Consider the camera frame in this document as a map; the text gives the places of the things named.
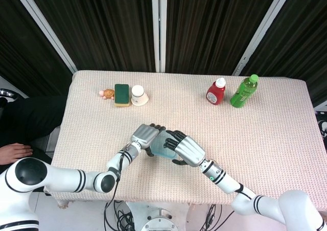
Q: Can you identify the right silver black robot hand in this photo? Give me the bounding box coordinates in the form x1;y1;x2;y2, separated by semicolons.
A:
163;130;206;168

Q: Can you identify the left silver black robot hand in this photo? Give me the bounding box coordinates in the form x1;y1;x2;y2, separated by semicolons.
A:
130;123;167;157

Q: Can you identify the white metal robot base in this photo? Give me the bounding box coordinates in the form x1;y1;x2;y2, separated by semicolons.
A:
127;202;190;231

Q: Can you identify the person bare hand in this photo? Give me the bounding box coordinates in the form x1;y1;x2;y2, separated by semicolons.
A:
0;142;34;166

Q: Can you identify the white paper cup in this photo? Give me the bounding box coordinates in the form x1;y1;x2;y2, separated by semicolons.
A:
131;84;149;106

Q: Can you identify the beige waffle tablecloth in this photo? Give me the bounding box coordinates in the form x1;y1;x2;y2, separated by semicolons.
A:
43;70;317;209

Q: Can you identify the green yellow sponge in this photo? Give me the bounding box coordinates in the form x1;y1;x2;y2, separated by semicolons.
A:
113;83;130;107

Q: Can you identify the small turtle toy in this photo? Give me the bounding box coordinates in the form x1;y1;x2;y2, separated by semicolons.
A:
99;88;115;100

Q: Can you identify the red ketchup bottle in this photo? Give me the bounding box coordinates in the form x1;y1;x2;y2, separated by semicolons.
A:
205;77;226;105

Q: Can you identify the green tea bottle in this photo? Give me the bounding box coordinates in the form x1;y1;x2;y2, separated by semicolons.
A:
230;74;260;108

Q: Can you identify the dark brown curtain panel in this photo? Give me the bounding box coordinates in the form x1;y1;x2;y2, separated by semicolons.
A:
0;0;74;99
24;0;157;73
240;0;327;108
165;0;283;75

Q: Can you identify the person in black clothes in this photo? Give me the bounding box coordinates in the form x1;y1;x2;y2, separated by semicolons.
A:
0;95;67;165

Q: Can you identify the black white device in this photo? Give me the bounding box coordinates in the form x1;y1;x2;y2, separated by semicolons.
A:
314;107;327;146

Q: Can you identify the chrome chair part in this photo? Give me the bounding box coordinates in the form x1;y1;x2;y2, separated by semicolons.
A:
0;87;19;99

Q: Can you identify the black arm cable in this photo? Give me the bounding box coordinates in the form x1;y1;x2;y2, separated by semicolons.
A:
104;150;127;218

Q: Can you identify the black cable bundle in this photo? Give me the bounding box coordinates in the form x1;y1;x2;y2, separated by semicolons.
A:
201;203;223;231
104;200;134;231

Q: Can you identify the white frame post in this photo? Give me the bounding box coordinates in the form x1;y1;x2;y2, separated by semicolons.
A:
151;0;168;73
9;0;78;74
231;0;295;77

